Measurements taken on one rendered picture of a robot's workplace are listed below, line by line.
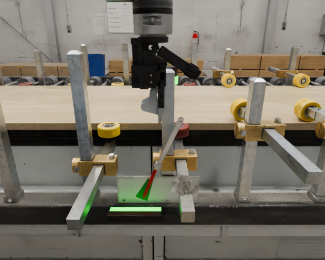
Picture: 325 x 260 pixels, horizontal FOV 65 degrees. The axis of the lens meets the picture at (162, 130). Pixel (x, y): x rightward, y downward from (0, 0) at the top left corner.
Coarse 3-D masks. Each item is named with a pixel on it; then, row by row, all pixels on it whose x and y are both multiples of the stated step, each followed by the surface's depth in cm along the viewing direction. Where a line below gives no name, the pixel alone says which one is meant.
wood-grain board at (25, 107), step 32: (0, 96) 134; (32, 96) 134; (64, 96) 134; (96, 96) 134; (128, 96) 134; (192, 96) 134; (224, 96) 134; (288, 96) 134; (320, 96) 134; (32, 128) 96; (64, 128) 96; (96, 128) 96; (128, 128) 96; (160, 128) 96; (192, 128) 96; (224, 128) 96; (288, 128) 96
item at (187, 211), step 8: (176, 144) 86; (176, 160) 76; (184, 160) 76; (176, 168) 73; (184, 168) 71; (184, 200) 58; (192, 200) 58; (184, 208) 55; (192, 208) 55; (184, 216) 55; (192, 216) 55
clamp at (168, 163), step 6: (174, 150) 80; (180, 150) 80; (186, 150) 80; (156, 156) 77; (168, 156) 76; (174, 156) 76; (180, 156) 76; (186, 156) 76; (192, 156) 76; (162, 162) 77; (168, 162) 77; (174, 162) 77; (186, 162) 77; (192, 162) 77; (162, 168) 78; (168, 168) 78; (174, 168) 78; (192, 168) 78
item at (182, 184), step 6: (180, 174) 66; (174, 180) 64; (180, 180) 65; (186, 180) 63; (174, 186) 62; (180, 186) 60; (186, 186) 62; (192, 186) 61; (198, 186) 62; (174, 192) 60; (180, 192) 60; (186, 192) 60; (192, 192) 60
